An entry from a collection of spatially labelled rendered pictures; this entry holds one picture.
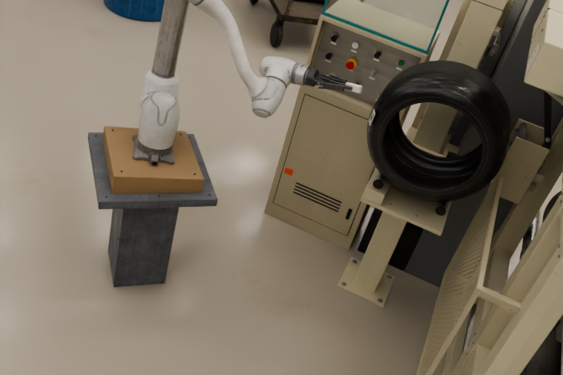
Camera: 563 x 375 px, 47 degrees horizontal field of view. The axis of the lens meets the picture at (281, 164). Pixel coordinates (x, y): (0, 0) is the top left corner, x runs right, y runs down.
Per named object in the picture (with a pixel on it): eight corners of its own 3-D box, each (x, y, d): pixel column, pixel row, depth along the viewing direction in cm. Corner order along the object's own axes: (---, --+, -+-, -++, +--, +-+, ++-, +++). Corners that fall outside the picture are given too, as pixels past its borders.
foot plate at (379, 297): (350, 257, 370) (351, 254, 368) (394, 277, 365) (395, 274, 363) (336, 286, 348) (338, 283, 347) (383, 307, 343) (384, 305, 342)
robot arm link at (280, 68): (300, 71, 282) (289, 95, 276) (267, 63, 286) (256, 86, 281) (297, 55, 272) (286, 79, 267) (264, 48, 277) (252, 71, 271)
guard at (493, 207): (443, 274, 330) (501, 165, 291) (446, 274, 330) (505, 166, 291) (406, 408, 258) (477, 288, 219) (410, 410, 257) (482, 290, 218)
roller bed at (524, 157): (491, 171, 305) (519, 118, 288) (522, 182, 302) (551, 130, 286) (487, 191, 289) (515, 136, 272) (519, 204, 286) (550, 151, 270)
